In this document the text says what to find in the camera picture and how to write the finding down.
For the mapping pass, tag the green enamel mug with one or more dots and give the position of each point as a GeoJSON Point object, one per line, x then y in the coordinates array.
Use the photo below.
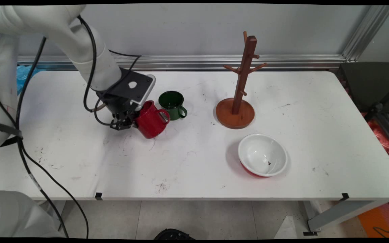
{"type": "Point", "coordinates": [172, 109]}

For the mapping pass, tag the horizontal aluminium rail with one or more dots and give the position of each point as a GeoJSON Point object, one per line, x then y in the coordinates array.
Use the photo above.
{"type": "Point", "coordinates": [231, 62]}

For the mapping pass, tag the black round object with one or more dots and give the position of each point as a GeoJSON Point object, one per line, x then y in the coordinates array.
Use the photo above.
{"type": "Point", "coordinates": [174, 234]}

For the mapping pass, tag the grey table leg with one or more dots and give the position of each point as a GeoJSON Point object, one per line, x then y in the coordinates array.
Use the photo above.
{"type": "Point", "coordinates": [343, 212]}

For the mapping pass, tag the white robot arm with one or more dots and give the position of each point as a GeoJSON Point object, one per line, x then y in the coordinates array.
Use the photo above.
{"type": "Point", "coordinates": [56, 30]}

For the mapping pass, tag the small black tape piece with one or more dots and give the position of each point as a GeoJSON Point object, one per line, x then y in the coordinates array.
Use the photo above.
{"type": "Point", "coordinates": [345, 196]}
{"type": "Point", "coordinates": [98, 195]}

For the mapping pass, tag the slanted aluminium rail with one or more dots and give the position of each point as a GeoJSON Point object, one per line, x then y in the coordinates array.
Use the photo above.
{"type": "Point", "coordinates": [366, 32]}

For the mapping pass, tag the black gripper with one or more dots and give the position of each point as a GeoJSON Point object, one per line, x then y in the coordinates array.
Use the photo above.
{"type": "Point", "coordinates": [122, 104]}

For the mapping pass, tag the blue plastic sheet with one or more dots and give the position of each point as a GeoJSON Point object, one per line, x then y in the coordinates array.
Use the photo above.
{"type": "Point", "coordinates": [24, 77]}

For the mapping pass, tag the red speckled enamel mug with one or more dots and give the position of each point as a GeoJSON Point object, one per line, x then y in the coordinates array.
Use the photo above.
{"type": "Point", "coordinates": [150, 121]}

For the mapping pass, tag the white bowl with red outside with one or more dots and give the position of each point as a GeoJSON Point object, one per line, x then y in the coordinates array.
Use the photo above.
{"type": "Point", "coordinates": [262, 153]}

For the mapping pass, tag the red plastic bag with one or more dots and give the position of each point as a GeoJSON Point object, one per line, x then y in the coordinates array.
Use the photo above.
{"type": "Point", "coordinates": [380, 135]}

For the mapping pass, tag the brown wooden mug tree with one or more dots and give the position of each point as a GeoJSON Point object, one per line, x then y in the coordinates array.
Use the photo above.
{"type": "Point", "coordinates": [245, 67]}

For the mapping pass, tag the orange floor mat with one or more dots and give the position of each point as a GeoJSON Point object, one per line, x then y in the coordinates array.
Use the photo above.
{"type": "Point", "coordinates": [380, 219]}

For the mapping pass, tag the dark grey panel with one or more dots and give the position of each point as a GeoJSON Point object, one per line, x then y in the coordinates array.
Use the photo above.
{"type": "Point", "coordinates": [370, 84]}

